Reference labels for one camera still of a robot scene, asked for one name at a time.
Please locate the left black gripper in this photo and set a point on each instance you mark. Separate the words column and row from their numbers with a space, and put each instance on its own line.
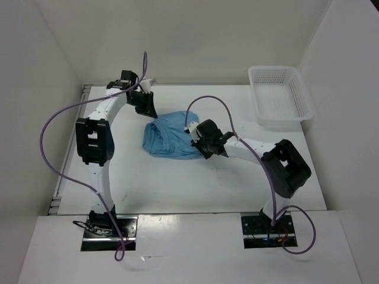
column 148, row 109

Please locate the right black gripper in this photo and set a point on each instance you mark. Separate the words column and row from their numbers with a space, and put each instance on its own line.
column 197, row 145

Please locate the light blue shorts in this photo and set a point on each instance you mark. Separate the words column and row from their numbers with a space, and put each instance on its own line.
column 165, row 137

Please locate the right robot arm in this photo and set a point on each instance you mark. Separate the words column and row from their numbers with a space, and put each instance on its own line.
column 283, row 165

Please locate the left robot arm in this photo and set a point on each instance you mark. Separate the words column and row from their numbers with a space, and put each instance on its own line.
column 95, row 143

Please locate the white plastic basket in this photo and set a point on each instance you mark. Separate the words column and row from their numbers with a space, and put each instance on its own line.
column 280, row 96

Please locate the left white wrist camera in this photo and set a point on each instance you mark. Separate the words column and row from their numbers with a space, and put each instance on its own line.
column 146, row 84

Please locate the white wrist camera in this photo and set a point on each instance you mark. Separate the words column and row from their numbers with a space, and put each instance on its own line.
column 146, row 84
column 191, row 129

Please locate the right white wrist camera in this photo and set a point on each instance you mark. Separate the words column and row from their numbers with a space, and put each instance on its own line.
column 191, row 129

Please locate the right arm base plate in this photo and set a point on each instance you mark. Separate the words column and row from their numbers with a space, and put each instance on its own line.
column 259, row 234

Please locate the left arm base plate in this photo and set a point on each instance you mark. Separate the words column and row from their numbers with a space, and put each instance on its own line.
column 98, row 239

